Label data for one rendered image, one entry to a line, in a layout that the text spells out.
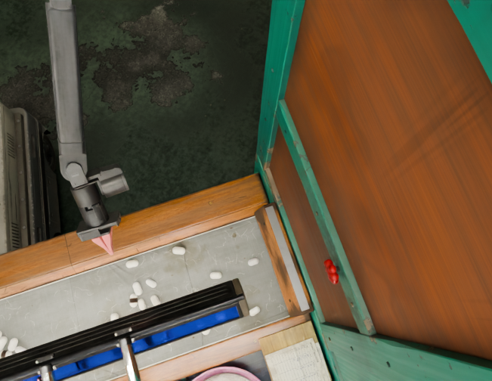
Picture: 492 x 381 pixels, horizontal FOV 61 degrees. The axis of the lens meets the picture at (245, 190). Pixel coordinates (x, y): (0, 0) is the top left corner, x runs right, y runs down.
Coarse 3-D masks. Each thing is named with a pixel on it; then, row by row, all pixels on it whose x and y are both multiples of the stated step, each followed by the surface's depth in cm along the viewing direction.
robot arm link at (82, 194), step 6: (90, 180) 99; (96, 180) 98; (72, 186) 99; (78, 186) 97; (84, 186) 97; (90, 186) 98; (72, 192) 97; (78, 192) 97; (84, 192) 97; (90, 192) 98; (96, 192) 99; (102, 192) 100; (78, 198) 97; (84, 198) 97; (90, 198) 98; (96, 198) 99; (78, 204) 99; (84, 204) 98; (90, 204) 98
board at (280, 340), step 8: (288, 328) 111; (296, 328) 111; (304, 328) 111; (312, 328) 111; (272, 336) 110; (280, 336) 110; (288, 336) 110; (296, 336) 110; (304, 336) 110; (312, 336) 110; (264, 344) 110; (272, 344) 110; (280, 344) 110; (288, 344) 110; (264, 352) 109; (272, 352) 109
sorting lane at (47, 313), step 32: (256, 224) 122; (160, 256) 119; (192, 256) 119; (224, 256) 119; (256, 256) 119; (64, 288) 116; (96, 288) 117; (128, 288) 117; (160, 288) 117; (192, 288) 117; (256, 288) 117; (0, 320) 114; (32, 320) 114; (64, 320) 114; (96, 320) 114; (256, 320) 115; (160, 352) 112
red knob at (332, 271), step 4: (328, 260) 69; (324, 264) 70; (328, 264) 68; (332, 264) 68; (328, 268) 68; (332, 268) 67; (336, 268) 69; (328, 272) 69; (332, 272) 68; (336, 272) 68; (328, 276) 70; (332, 276) 68; (336, 276) 67; (332, 280) 69; (336, 280) 68
